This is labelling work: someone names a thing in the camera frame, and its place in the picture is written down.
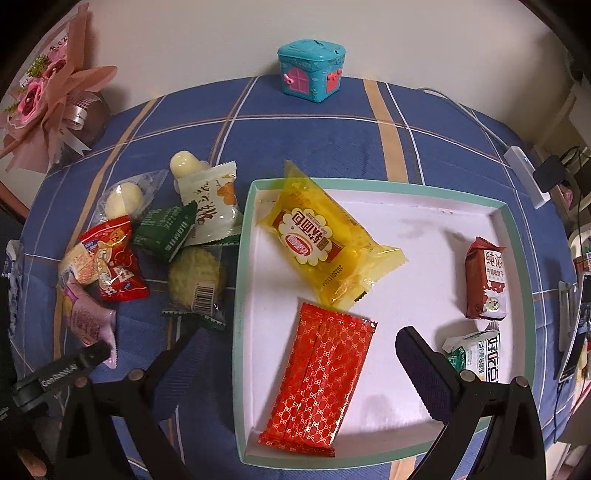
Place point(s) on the white green cracker packet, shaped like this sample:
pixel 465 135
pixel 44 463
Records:
pixel 478 355

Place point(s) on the green snack packet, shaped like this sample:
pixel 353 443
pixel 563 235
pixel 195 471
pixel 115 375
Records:
pixel 166 228

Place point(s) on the black charger adapter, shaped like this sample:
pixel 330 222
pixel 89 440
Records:
pixel 550 174

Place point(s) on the white blue wrapper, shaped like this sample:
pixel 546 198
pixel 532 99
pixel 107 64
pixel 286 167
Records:
pixel 11 277

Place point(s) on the dark brown round object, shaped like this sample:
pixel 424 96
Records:
pixel 94 122

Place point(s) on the blue plaid tablecloth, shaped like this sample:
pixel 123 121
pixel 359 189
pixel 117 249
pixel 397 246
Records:
pixel 295 134

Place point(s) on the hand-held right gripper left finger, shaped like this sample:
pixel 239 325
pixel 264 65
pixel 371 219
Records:
pixel 184 364

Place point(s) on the white power strip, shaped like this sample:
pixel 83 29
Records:
pixel 526 177

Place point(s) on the cream jelly cup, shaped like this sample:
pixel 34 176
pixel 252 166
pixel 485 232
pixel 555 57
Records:
pixel 184 165

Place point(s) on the white tray with teal rim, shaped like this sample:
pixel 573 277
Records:
pixel 415 277

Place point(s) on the pink purple snack packet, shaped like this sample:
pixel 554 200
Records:
pixel 87 318

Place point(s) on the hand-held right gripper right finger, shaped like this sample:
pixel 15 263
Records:
pixel 418 364

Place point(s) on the clear packet of white balls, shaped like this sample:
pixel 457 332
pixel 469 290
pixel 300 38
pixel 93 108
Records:
pixel 121 198

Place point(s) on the red brown biscuit packet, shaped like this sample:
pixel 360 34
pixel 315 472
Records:
pixel 487 277

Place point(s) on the person's left hand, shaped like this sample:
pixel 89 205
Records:
pixel 33 464

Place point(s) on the red gold patterned packet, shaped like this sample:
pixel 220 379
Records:
pixel 318 378

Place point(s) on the smartphone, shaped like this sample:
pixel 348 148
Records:
pixel 579 332

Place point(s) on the red clear cartoon snack packet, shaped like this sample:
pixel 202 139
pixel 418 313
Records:
pixel 115 258

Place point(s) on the round pastry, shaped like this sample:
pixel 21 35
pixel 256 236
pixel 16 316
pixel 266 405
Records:
pixel 196 277

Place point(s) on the pink flower bouquet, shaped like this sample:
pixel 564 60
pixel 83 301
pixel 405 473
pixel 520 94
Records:
pixel 51 92

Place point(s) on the white packet with orange flower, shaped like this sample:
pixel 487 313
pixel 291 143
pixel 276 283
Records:
pixel 210 203

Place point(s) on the yellow bread packet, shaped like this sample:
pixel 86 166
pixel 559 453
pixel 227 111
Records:
pixel 318 235

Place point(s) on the grey phone stand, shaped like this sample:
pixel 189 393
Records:
pixel 565 318

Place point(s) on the white chair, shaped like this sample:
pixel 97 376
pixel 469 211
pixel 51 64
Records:
pixel 579 115

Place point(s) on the pile of colourful small packets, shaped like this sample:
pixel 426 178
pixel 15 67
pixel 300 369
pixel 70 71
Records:
pixel 582 258

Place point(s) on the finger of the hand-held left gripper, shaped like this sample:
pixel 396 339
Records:
pixel 97 357

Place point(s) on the teal toy house box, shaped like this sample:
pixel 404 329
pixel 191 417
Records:
pixel 309 69

